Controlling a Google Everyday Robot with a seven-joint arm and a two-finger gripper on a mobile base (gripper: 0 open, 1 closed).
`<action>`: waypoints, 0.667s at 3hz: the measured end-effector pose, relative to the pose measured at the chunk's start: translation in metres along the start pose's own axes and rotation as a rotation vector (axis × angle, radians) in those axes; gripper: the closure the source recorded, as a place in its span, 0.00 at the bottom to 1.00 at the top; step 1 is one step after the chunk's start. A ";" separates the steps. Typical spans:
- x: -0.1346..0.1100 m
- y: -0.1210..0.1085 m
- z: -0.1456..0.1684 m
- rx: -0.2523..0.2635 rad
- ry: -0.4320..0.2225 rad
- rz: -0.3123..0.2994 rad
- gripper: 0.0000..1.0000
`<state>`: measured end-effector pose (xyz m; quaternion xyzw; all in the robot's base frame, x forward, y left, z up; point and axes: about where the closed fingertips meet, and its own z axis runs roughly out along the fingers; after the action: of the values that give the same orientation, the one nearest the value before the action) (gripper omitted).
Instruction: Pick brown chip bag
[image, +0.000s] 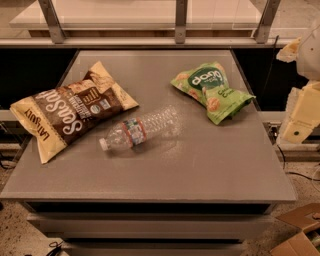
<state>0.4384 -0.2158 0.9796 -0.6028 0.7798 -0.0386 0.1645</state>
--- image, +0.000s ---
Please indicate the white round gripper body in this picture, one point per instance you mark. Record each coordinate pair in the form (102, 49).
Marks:
(310, 56)

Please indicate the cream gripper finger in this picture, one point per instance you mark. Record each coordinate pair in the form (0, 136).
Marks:
(289, 52)
(302, 113)

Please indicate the brown chip bag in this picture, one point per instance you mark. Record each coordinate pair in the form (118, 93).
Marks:
(58, 117)

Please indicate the green snack bag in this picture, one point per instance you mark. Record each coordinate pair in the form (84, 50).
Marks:
(208, 84)

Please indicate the cardboard box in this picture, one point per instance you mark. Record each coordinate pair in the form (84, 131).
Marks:
(306, 241)

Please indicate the clear plastic water bottle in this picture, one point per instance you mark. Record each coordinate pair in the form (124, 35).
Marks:
(137, 130)

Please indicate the black scissors on floor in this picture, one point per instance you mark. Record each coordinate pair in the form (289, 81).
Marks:
(55, 248)

